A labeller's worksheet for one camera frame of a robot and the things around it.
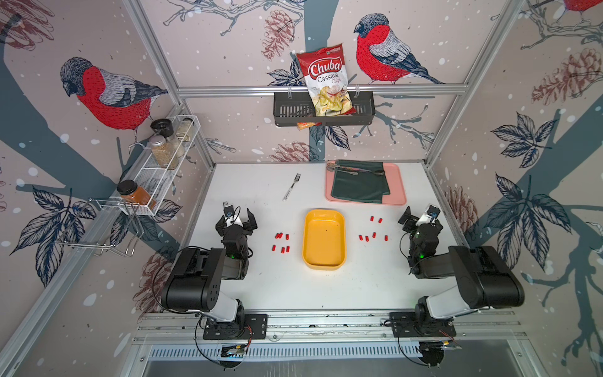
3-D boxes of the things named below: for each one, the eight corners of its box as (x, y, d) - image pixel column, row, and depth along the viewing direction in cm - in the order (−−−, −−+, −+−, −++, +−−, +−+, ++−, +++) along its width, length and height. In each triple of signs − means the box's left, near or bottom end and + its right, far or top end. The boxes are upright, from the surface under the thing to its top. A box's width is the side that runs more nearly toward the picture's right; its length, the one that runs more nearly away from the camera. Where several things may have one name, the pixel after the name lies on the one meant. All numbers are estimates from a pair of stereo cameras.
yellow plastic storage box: (302, 271, 88) (302, 266, 84) (303, 215, 104) (303, 209, 100) (349, 271, 88) (350, 266, 84) (342, 215, 104) (344, 209, 100)
